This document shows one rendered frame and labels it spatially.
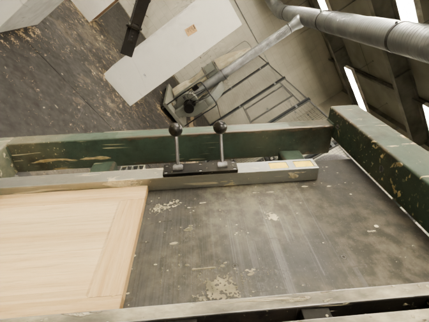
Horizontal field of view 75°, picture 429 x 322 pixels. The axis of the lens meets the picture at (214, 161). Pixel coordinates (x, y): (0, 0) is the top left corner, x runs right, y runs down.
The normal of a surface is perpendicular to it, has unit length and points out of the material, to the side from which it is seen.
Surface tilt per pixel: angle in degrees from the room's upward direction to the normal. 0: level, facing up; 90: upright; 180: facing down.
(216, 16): 90
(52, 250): 58
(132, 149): 90
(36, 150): 90
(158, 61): 90
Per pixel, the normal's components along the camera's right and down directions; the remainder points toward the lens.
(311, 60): 0.08, 0.52
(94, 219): -0.03, -0.86
